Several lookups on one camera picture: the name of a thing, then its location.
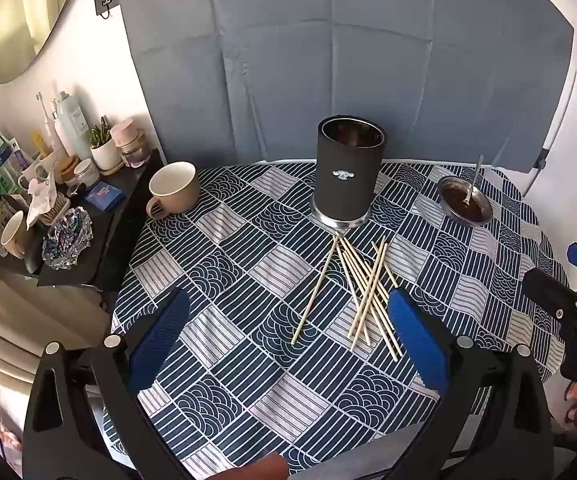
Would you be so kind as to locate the black cylindrical utensil holder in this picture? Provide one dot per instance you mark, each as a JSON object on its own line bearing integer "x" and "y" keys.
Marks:
{"x": 348, "y": 185}

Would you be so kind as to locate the beige ceramic mug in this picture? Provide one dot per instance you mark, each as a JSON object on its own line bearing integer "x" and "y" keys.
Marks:
{"x": 173, "y": 195}

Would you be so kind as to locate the crumpled aluminium foil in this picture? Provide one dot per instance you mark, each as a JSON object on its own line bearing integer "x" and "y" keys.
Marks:
{"x": 66, "y": 240}

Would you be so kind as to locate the black backdrop clamp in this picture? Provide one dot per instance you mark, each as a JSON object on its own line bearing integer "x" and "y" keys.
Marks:
{"x": 540, "y": 159}

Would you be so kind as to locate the white lidded jar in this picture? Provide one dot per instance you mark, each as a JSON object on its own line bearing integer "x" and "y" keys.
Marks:
{"x": 87, "y": 175}

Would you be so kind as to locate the metal spoon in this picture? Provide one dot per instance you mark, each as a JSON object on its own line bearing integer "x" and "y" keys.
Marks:
{"x": 475, "y": 175}

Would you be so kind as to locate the black wall hook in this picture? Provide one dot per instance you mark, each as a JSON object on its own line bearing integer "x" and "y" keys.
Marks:
{"x": 104, "y": 0}

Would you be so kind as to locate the small blue box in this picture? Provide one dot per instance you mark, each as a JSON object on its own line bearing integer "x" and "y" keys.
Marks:
{"x": 103, "y": 195}

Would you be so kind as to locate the glass candle jar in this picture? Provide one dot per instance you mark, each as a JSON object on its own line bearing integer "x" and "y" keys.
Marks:
{"x": 136, "y": 155}

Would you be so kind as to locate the yellow tube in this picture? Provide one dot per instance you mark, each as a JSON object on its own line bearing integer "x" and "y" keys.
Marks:
{"x": 40, "y": 142}

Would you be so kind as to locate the blue-grey backdrop cloth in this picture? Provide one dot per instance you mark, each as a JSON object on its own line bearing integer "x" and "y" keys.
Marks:
{"x": 318, "y": 35}

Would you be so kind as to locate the small metal sauce bowl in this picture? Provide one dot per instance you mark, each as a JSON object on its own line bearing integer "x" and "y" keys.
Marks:
{"x": 461, "y": 208}

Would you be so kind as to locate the bunch of wooden chopsticks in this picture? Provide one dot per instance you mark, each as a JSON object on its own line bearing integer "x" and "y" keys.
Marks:
{"x": 367, "y": 287}

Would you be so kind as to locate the crumpled white tissue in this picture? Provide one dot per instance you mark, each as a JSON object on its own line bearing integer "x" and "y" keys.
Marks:
{"x": 41, "y": 200}

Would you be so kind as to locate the pink lidded jar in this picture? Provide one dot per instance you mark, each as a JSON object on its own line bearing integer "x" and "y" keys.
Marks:
{"x": 122, "y": 132}

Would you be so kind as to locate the oval wall mirror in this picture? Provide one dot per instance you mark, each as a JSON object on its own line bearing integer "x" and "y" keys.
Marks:
{"x": 18, "y": 20}

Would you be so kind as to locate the potted succulent in white pot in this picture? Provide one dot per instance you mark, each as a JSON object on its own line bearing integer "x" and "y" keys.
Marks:
{"x": 104, "y": 155}

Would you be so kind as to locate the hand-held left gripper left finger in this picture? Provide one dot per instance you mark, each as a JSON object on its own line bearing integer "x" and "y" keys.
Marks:
{"x": 161, "y": 340}

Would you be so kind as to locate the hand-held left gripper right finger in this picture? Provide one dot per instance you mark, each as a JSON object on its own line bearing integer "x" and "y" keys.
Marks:
{"x": 418, "y": 340}

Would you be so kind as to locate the person's left hand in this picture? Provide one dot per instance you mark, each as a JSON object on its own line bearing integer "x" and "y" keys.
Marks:
{"x": 258, "y": 467}

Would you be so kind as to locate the blue white patterned tablecloth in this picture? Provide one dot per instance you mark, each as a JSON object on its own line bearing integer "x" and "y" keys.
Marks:
{"x": 248, "y": 270}

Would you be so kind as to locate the beige cup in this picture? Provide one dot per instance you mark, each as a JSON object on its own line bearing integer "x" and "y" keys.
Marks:
{"x": 13, "y": 235}

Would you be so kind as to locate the white electric toothbrush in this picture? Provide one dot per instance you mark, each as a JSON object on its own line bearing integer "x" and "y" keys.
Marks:
{"x": 47, "y": 125}

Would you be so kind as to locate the beige curtain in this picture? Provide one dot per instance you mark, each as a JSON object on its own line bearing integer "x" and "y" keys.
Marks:
{"x": 18, "y": 310}

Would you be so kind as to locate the black side shelf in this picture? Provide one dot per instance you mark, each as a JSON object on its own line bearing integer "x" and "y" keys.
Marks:
{"x": 113, "y": 220}

